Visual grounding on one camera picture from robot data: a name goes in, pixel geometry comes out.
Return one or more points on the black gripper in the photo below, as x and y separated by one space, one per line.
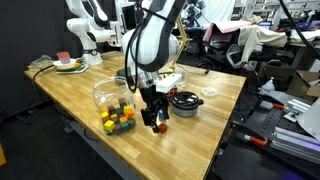
155 102

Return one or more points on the red wooden block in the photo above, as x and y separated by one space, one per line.
162 128

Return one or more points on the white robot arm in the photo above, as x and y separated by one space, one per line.
148 48

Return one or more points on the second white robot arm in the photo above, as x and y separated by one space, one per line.
92 26

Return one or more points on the blue wooden block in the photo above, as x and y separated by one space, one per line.
161 115

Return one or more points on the white rubix cube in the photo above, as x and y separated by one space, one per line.
172 92

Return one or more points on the stack of plates and books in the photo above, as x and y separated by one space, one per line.
67 65

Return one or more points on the black lidded grey pot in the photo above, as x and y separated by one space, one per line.
185 103

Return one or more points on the clear plastic jar of blocks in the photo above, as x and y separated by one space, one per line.
115 104

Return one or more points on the clear plastic jar lid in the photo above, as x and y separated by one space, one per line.
209 92

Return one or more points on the dark green case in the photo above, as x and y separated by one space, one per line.
121 72

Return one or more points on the black divider screen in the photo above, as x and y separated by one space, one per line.
28 30

